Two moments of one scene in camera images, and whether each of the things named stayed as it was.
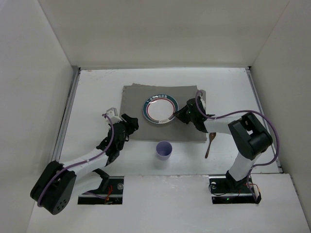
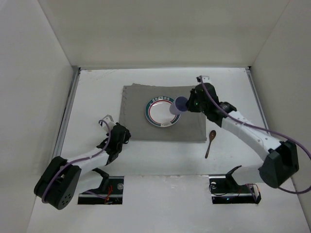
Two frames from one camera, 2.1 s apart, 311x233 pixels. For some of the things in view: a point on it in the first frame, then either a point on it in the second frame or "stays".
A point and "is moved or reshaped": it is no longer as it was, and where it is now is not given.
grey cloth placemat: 133,96 stays
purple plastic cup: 164,149 -> 180,106
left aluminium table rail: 69,98 stays
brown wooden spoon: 212,136 stays
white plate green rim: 160,108 is moved or reshaped
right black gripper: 185,113 -> 191,103
